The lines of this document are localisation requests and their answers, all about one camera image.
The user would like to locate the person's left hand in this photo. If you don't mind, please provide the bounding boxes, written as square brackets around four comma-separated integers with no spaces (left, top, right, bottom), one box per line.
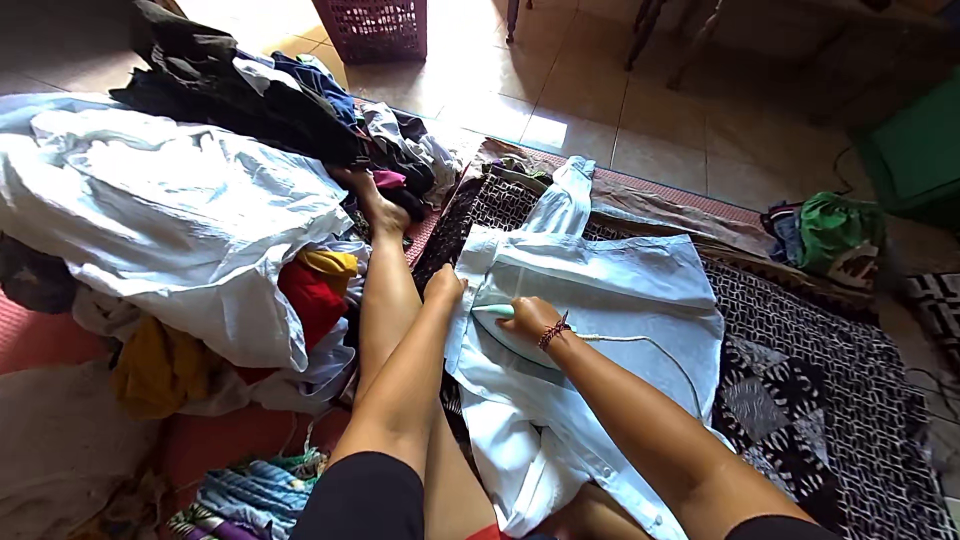
[423,262,468,306]

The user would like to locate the person's right hand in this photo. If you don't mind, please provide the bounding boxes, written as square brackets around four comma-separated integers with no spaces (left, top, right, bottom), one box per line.
[495,296,569,352]

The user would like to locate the white and mint clothes iron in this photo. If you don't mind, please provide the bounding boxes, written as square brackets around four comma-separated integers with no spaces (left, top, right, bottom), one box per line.
[471,303,573,371]

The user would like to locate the white long-sleeved shirt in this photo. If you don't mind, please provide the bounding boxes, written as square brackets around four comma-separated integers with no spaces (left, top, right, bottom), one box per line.
[444,155,738,540]

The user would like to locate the person's left forearm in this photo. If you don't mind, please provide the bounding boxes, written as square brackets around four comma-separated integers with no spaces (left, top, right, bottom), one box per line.
[290,294,463,540]

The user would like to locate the person's right forearm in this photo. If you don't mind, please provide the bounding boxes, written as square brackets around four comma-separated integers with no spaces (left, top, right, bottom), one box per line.
[541,313,841,540]

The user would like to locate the person's legs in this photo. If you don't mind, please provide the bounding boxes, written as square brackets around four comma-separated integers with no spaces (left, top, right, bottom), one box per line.
[327,165,654,540]

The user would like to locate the faded brown folded cloth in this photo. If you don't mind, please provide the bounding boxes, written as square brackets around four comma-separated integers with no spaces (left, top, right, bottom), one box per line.
[480,136,877,310]

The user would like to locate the purple plastic basket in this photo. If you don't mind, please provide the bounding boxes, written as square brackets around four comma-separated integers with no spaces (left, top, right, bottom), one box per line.
[311,0,429,66]

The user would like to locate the pile of mixed clothes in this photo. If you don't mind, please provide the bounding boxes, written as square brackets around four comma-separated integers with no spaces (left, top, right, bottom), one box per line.
[0,0,465,420]

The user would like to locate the dark blue denim garment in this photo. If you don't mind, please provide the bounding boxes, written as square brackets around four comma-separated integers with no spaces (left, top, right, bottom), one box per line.
[760,201,805,267]

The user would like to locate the blue striped fringed cloth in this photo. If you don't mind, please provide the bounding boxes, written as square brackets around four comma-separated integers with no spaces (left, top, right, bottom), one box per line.
[166,448,330,540]

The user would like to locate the dark wooden furniture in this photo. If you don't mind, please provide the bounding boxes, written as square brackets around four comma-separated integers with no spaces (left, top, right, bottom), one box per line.
[504,0,729,91]

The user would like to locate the pink red woven floor mat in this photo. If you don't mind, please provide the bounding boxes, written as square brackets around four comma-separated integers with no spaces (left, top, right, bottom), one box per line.
[0,97,762,540]

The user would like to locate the green crumpled cloth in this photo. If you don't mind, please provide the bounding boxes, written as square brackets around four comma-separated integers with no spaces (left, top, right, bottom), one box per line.
[796,191,888,273]

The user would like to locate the black white patterned blanket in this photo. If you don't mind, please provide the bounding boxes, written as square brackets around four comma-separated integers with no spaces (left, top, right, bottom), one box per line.
[412,166,960,540]

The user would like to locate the whitish large sack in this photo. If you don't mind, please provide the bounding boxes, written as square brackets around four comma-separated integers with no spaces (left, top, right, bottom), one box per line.
[0,360,175,540]

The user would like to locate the black white geometric cloth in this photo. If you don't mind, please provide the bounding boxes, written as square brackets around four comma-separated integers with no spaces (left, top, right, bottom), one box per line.
[906,273,960,365]

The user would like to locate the green cabinet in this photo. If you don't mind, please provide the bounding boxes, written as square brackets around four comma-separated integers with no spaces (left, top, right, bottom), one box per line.
[855,66,960,220]

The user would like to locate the white iron power cord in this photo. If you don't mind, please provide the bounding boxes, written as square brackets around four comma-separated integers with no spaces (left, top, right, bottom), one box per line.
[571,332,705,421]

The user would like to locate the thin black cable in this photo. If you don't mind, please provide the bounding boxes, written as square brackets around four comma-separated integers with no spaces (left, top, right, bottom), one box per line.
[904,366,960,427]

